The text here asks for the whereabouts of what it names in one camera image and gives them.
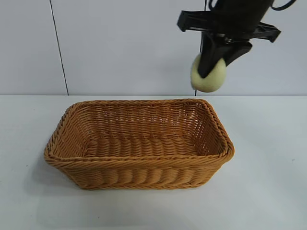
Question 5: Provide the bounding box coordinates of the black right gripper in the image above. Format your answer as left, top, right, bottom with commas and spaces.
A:
177, 0, 282, 79

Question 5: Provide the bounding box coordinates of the pale yellow egg yolk pastry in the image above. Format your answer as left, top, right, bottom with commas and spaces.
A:
190, 54, 227, 93

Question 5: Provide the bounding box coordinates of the woven tan wicker basket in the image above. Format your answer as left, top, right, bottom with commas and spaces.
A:
43, 98, 236, 191

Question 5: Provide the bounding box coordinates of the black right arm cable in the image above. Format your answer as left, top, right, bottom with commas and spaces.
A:
270, 0, 298, 12

